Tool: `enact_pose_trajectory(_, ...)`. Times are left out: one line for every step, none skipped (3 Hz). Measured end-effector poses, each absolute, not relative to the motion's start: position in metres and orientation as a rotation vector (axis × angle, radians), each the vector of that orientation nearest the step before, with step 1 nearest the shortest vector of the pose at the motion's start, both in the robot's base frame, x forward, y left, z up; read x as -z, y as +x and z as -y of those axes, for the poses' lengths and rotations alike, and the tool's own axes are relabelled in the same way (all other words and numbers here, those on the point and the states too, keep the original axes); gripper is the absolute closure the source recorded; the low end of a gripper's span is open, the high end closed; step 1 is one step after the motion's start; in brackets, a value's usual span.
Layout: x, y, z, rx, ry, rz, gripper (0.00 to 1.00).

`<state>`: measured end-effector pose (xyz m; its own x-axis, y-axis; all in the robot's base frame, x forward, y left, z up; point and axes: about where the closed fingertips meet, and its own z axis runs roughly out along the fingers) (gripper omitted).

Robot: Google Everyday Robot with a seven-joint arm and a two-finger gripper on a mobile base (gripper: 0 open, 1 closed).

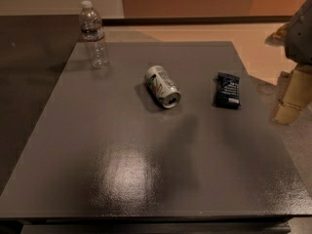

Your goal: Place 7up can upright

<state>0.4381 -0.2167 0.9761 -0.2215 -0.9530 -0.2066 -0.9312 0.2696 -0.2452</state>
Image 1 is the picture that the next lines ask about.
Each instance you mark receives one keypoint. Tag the dark blue snack packet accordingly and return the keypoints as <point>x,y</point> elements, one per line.
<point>227,92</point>

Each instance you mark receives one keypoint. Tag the silver 7up soda can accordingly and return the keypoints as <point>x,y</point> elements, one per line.
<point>161,85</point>

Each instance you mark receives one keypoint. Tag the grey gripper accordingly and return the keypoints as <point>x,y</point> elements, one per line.
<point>300,38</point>

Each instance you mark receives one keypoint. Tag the clear plastic water bottle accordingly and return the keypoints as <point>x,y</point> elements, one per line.
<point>93,35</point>

